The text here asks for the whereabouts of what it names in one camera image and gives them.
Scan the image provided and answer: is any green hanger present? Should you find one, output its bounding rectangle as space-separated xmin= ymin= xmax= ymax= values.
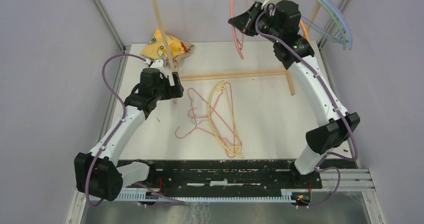
xmin=288 ymin=0 xmax=349 ymax=51

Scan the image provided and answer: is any yellow hanger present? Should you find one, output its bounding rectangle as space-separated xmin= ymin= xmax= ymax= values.
xmin=207 ymin=81 xmax=244 ymax=159

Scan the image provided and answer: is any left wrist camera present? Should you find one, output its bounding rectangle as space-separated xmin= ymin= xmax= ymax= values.
xmin=149 ymin=59 xmax=167 ymax=73

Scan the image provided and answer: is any beige cloth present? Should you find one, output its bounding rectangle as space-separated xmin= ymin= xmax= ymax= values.
xmin=147 ymin=42 xmax=196 ymax=72

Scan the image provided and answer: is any yellow printed cloth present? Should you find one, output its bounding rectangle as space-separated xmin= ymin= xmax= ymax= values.
xmin=140 ymin=29 xmax=193 ymax=59

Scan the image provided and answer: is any purple hanger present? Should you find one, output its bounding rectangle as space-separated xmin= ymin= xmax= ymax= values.
xmin=309 ymin=0 xmax=350 ymax=49

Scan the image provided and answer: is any white cable duct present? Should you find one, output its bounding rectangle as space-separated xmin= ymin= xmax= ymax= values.
xmin=117 ymin=189 xmax=294 ymax=203

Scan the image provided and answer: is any blue hanger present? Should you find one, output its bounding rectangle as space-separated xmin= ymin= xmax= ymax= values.
xmin=291 ymin=0 xmax=354 ymax=51

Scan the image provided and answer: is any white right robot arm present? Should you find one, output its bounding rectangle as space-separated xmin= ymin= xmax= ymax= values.
xmin=228 ymin=1 xmax=360 ymax=188

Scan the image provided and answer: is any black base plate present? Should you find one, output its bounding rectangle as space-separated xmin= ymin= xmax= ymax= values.
xmin=141 ymin=159 xmax=323 ymax=197

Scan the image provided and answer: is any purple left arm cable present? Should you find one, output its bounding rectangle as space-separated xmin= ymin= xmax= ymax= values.
xmin=84 ymin=53 xmax=186 ymax=208

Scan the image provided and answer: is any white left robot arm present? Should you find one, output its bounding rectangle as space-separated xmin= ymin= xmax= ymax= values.
xmin=74 ymin=68 xmax=184 ymax=201

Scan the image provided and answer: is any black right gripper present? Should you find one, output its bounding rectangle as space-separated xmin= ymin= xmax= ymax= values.
xmin=230 ymin=0 xmax=283 ymax=43

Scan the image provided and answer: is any wooden hanger rack frame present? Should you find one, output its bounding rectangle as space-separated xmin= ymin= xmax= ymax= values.
xmin=146 ymin=0 xmax=333 ymax=104

